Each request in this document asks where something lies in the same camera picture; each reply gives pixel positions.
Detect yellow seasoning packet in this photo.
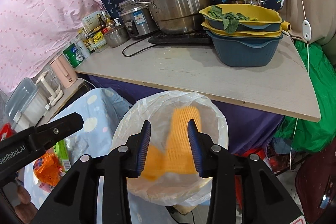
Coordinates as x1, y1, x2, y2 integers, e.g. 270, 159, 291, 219
93, 31, 104, 44

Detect white trash bag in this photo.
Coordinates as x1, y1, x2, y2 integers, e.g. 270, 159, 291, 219
111, 90, 230, 208

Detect green tea canister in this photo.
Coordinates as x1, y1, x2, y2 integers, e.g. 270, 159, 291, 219
63, 43, 84, 68

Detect red plastic basin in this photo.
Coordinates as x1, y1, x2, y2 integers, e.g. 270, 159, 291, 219
0, 123, 14, 141

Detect white glass electric kettle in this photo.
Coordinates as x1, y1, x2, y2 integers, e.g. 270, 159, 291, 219
35, 71, 64, 110

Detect green plastic bag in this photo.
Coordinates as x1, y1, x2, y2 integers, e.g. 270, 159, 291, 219
275, 41, 335, 153

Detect green wasabi box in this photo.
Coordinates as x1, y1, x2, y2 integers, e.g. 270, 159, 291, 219
54, 140, 71, 172

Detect small steel pot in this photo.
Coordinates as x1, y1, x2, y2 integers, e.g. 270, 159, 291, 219
104, 26, 129, 48

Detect black induction cooker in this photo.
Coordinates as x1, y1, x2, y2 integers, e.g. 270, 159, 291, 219
148, 30, 213, 46

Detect silver rice cooker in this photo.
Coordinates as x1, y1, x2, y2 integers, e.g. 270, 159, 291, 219
119, 0, 158, 38

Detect white cylindrical bottle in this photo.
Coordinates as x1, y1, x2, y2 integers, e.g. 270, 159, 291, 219
76, 39, 91, 59

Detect white dish rack box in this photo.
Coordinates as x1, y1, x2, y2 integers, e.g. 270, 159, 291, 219
5, 78, 48, 132

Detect orange snack wrapper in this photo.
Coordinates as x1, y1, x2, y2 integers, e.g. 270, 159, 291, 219
33, 152, 63, 186

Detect pink electric kettle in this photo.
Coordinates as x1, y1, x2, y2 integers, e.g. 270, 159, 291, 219
50, 53, 78, 89

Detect orange foam fruit net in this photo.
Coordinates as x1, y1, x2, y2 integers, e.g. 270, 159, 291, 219
141, 106, 202, 181

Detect pink dotted curtain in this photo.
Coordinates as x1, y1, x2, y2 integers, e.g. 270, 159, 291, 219
1, 0, 102, 94

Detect dark soy sauce bottle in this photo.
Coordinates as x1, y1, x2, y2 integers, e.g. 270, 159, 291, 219
97, 14, 108, 34

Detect left hand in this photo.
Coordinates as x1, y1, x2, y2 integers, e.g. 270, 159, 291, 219
14, 185, 38, 223

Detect blue patterned tablecloth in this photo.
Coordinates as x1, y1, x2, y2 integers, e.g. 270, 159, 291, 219
23, 87, 211, 224

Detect yellow blue colander basins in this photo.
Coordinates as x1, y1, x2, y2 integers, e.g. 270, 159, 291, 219
199, 4, 284, 68

